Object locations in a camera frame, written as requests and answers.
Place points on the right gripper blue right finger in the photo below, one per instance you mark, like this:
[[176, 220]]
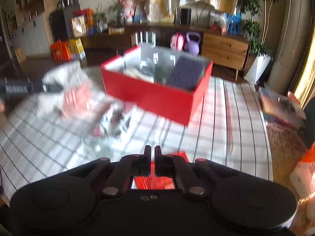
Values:
[[179, 170]]

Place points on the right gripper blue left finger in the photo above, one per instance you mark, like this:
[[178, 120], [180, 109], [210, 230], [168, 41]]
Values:
[[130, 166]]

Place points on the red printed packet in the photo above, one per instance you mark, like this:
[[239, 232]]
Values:
[[154, 182]]

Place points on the pink mesh bath sponge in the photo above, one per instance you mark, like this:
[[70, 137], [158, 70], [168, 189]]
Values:
[[77, 100]]

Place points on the clear plastic zip bag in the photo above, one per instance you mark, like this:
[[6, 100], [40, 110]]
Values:
[[69, 75]]

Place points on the red cardboard box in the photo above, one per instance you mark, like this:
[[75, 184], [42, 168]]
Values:
[[170, 102]]

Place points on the white printed cloth bag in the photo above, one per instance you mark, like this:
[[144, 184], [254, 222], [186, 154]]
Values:
[[136, 74]]

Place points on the purple green scrub sponge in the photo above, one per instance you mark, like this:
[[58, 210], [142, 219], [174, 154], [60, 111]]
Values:
[[186, 74]]

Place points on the clear glass jar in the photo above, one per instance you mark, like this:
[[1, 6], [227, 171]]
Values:
[[157, 62]]

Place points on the orange gift box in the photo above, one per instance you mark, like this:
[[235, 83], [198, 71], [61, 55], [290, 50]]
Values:
[[60, 51]]

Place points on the white black grid tablecloth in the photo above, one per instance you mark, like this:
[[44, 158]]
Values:
[[227, 128]]

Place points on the yellow carton box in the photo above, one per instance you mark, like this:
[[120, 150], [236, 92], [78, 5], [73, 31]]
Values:
[[76, 49]]

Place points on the small cardboard box on cabinet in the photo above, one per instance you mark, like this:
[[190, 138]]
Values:
[[116, 30]]

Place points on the purple kettlebell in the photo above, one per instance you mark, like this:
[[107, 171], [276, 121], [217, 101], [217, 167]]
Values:
[[192, 46]]

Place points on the pink toy suitcase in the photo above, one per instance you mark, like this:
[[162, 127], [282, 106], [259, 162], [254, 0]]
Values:
[[177, 41]]

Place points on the clear plastic organizer box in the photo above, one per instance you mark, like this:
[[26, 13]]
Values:
[[280, 109]]

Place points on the white wifi router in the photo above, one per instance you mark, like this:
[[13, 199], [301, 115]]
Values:
[[147, 37]]

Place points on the small potted plant striped pot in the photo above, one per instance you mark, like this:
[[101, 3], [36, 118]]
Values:
[[117, 8]]

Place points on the wooden tv cabinet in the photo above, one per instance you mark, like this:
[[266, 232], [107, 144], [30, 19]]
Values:
[[227, 50]]

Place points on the pink plush doll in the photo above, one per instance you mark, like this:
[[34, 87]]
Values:
[[128, 10]]

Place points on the white floor air conditioner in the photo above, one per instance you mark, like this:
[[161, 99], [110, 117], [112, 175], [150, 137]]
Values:
[[293, 43]]

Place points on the clear bag with fruit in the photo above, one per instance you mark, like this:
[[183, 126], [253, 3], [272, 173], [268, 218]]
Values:
[[218, 21]]

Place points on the black cylindrical speaker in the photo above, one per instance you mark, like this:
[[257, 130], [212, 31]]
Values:
[[185, 16]]

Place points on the yellow curtain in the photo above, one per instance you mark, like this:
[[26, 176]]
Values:
[[305, 89]]

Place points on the tall green potted plant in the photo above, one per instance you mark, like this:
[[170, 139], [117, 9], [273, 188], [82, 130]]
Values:
[[255, 29]]

